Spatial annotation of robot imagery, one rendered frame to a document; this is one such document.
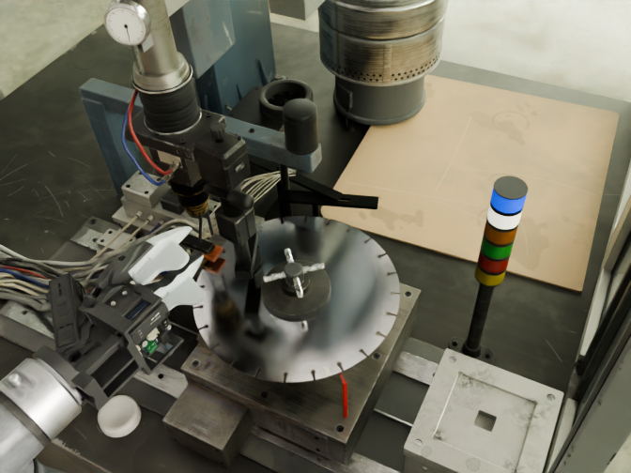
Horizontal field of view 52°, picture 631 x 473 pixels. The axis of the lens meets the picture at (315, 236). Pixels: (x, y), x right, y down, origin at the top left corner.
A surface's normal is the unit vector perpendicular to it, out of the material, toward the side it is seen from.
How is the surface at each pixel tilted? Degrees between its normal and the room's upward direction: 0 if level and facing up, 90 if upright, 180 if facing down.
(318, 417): 0
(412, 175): 0
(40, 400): 42
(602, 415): 90
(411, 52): 90
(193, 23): 90
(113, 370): 9
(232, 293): 0
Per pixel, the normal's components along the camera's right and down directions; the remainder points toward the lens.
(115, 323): -0.18, -0.73
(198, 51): 0.89, 0.31
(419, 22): 0.47, 0.64
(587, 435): -0.45, 0.68
